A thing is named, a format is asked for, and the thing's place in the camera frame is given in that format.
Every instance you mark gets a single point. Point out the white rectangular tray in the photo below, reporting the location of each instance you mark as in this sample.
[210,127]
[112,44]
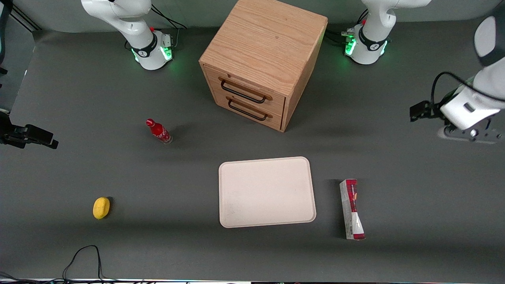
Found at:
[266,192]

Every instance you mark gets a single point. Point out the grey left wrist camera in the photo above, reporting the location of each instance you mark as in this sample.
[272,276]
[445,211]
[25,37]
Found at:
[469,135]

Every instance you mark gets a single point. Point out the red cookie box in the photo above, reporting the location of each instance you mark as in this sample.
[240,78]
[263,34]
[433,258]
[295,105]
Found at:
[351,209]

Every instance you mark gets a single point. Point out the wooden drawer cabinet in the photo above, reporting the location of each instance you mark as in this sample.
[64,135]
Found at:
[264,47]

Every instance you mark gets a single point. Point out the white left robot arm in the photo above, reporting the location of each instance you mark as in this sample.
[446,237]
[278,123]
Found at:
[369,47]

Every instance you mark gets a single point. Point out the yellow lemon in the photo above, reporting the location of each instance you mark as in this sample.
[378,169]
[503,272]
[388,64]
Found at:
[101,208]

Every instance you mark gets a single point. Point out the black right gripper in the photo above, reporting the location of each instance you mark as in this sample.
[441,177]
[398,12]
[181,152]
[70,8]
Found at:
[16,135]

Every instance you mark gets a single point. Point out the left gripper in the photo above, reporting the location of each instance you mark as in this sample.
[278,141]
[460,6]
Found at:
[431,111]

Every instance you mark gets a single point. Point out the red cola bottle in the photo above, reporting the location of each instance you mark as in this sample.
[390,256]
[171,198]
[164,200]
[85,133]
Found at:
[159,131]

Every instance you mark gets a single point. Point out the black diagonal stand bar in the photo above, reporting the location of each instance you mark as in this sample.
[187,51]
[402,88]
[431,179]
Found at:
[24,19]

